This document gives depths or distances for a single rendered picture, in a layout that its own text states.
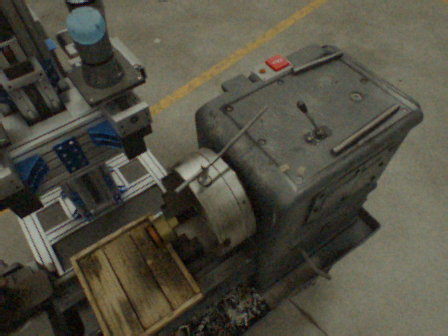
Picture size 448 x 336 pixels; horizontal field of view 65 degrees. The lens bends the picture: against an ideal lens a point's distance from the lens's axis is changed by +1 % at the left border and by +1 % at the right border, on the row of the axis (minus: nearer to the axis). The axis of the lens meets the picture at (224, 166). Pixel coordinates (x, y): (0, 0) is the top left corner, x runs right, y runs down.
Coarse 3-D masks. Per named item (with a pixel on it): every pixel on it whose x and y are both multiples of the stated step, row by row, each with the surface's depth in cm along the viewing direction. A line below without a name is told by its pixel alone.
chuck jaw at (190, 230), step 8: (184, 224) 100; (192, 224) 100; (200, 224) 100; (176, 232) 99; (184, 232) 98; (192, 232) 98; (200, 232) 98; (208, 232) 98; (184, 240) 101; (192, 240) 98; (200, 240) 96; (208, 240) 96; (216, 240) 97; (224, 240) 96; (208, 248) 96
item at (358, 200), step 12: (348, 204) 131; (360, 204) 144; (336, 216) 128; (348, 216) 146; (312, 228) 125; (324, 228) 134; (336, 228) 148; (252, 240) 123; (300, 240) 123; (312, 240) 139; (324, 240) 154; (288, 252) 128; (312, 252) 152; (264, 264) 123; (276, 264) 130; (288, 264) 144; (252, 276) 145; (264, 276) 134; (276, 276) 143; (264, 288) 143
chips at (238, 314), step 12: (240, 288) 143; (252, 288) 143; (216, 300) 142; (228, 300) 142; (240, 300) 139; (252, 300) 140; (264, 300) 141; (204, 312) 136; (216, 312) 136; (228, 312) 136; (240, 312) 138; (252, 312) 138; (264, 312) 139; (192, 324) 136; (204, 324) 136; (216, 324) 131; (228, 324) 132; (240, 324) 135; (252, 324) 137
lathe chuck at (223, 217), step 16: (192, 160) 99; (192, 192) 93; (208, 192) 92; (224, 192) 93; (208, 208) 91; (224, 208) 92; (208, 224) 95; (224, 224) 93; (240, 224) 96; (240, 240) 101
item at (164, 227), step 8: (160, 216) 101; (152, 224) 100; (160, 224) 99; (168, 224) 99; (176, 224) 100; (152, 232) 98; (160, 232) 98; (168, 232) 99; (152, 240) 98; (160, 240) 99; (168, 240) 99
